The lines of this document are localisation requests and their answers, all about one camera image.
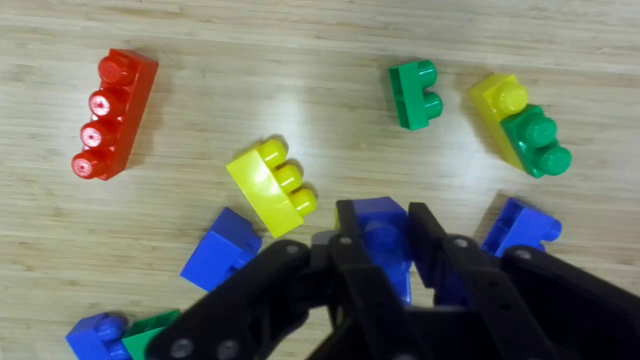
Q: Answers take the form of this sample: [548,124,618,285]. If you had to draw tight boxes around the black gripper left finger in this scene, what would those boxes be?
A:
[147,199,430,360]

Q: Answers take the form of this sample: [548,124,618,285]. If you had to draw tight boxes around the red four-stud block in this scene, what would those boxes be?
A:
[71,47,163,182]

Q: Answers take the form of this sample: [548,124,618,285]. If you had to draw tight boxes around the large bright blue block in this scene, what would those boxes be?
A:
[481,196,565,260]

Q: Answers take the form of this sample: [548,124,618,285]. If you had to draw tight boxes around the blue two-stud block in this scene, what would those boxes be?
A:
[346,194,421,309]

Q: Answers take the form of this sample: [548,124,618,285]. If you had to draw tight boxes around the yellow three-stud block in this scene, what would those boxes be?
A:
[224,134,321,240]

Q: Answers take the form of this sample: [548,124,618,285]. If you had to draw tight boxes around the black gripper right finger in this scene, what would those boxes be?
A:
[406,203,640,360]

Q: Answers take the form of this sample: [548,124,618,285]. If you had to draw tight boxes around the large yellow block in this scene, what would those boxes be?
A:
[466,73,535,170]

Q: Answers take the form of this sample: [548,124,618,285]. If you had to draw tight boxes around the green two-stud block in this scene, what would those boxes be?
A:
[501,102,574,181]
[386,58,447,132]

